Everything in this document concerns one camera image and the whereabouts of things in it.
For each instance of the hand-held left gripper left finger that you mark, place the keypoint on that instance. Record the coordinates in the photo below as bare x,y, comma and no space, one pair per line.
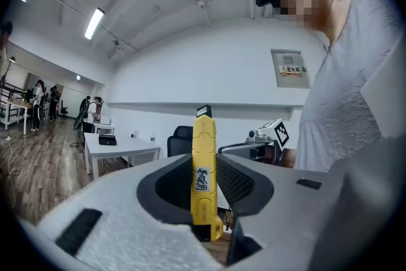
120,200

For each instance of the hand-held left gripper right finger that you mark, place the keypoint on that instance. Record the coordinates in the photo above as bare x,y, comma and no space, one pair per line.
285,215

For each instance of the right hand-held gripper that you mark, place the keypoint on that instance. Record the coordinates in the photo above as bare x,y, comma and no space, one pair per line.
272,133

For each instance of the yellow utility knife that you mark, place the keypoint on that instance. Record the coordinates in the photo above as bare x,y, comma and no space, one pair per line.
203,149

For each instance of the person's right forearm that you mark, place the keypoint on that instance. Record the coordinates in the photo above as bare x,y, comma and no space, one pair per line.
288,159

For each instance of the large white table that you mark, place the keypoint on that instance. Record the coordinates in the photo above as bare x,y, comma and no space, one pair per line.
127,147

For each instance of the black mesh office chair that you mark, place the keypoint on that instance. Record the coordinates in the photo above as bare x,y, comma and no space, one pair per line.
179,142

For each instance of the small white table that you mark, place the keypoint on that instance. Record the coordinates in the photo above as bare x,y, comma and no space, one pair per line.
103,127

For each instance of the white box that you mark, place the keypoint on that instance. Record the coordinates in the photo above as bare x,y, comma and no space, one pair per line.
105,121

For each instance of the grey electrical panel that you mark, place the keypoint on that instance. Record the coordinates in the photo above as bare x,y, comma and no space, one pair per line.
290,70

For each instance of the black swivel chair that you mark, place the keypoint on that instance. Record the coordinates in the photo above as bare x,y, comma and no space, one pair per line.
63,109

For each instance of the person's torso in grey shirt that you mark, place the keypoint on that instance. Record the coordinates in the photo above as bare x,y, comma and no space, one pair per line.
333,104

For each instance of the wooden-top table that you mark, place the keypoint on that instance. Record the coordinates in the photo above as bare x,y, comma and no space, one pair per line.
19,103

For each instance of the black metal railing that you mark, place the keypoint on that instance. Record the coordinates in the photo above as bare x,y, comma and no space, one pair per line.
12,90

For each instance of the person's head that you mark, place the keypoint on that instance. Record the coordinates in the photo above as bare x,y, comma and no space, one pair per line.
298,0

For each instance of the black pendant lamp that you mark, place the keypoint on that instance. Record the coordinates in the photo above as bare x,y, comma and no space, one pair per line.
12,59

